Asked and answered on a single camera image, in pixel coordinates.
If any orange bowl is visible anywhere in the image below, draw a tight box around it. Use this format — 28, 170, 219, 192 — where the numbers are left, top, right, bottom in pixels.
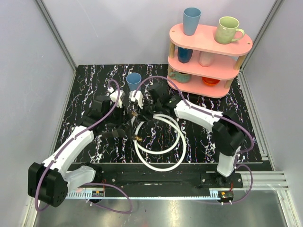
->
201, 77, 220, 87

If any blue cup on shelf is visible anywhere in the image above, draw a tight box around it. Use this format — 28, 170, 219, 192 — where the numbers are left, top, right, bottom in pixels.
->
183, 7, 201, 36

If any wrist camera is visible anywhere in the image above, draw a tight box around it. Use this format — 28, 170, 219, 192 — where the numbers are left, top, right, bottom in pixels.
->
129, 90, 143, 109
107, 87, 125, 108

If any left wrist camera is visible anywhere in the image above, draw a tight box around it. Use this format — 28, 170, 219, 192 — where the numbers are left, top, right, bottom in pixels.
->
107, 87, 125, 108

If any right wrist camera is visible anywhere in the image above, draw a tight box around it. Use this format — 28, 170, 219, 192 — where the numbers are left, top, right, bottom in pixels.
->
129, 90, 143, 109

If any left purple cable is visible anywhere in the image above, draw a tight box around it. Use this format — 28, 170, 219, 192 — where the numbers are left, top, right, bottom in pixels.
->
35, 79, 134, 213

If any black spray gun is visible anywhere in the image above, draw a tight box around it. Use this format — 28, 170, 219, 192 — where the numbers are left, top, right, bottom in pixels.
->
100, 111, 143, 142

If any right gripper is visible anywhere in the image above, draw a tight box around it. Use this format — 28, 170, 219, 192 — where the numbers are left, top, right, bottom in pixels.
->
134, 98, 161, 123

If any purple cable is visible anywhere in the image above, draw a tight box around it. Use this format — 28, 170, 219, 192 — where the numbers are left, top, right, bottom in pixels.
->
134, 75, 255, 205
35, 79, 134, 213

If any dark blue cup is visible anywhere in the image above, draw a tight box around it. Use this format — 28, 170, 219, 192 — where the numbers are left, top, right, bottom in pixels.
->
178, 47, 193, 63

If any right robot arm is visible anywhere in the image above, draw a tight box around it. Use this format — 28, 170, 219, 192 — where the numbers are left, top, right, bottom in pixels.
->
139, 89, 245, 188

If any teal ceramic mug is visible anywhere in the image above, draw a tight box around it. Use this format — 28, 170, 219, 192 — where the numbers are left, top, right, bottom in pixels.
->
169, 71, 192, 83

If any pink faceted cup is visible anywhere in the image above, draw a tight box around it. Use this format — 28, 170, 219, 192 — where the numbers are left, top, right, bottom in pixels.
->
198, 52, 214, 67

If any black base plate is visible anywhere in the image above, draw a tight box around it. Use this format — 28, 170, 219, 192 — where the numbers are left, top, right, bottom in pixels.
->
47, 162, 273, 190

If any green mug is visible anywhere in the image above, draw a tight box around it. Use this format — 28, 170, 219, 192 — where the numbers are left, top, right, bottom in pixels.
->
214, 16, 246, 44

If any black marble mat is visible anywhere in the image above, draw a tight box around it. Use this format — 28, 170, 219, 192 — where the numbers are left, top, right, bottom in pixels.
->
55, 64, 263, 163

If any white flexible hose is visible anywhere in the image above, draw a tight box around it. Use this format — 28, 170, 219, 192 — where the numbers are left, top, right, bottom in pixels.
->
131, 113, 187, 172

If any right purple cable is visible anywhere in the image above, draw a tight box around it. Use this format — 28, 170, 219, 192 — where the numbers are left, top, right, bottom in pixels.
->
134, 75, 255, 205

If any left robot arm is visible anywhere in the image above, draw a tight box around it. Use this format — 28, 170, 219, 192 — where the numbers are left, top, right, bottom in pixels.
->
28, 91, 132, 211

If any blue cup on mat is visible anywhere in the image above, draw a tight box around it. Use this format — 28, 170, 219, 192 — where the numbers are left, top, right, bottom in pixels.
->
126, 72, 142, 91

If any pink three-tier shelf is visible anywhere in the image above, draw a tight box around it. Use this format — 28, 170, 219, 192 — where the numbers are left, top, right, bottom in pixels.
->
168, 24, 253, 98

